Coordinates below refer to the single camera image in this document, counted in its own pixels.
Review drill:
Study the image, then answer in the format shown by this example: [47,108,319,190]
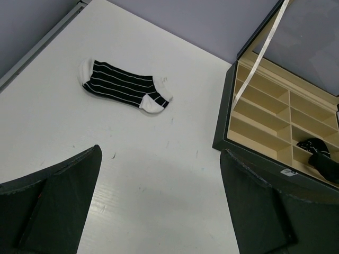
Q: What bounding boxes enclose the aluminium rail frame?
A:
[1,1,89,92]

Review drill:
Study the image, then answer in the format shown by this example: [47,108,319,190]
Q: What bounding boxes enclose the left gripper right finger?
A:
[220,149,338,253]

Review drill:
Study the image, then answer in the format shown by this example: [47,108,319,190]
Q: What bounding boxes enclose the black sock thin white stripes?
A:
[297,138,331,158]

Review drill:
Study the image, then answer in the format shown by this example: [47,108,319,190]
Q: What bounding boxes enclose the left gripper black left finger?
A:
[1,145,102,253]

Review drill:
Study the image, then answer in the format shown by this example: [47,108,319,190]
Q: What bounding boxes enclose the striped sock with white toe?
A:
[78,58,173,114]

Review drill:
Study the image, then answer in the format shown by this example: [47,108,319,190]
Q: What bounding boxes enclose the black compartment box beige lining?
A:
[212,1,338,189]

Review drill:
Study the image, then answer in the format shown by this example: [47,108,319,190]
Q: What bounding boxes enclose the plain black sock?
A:
[308,152,338,184]

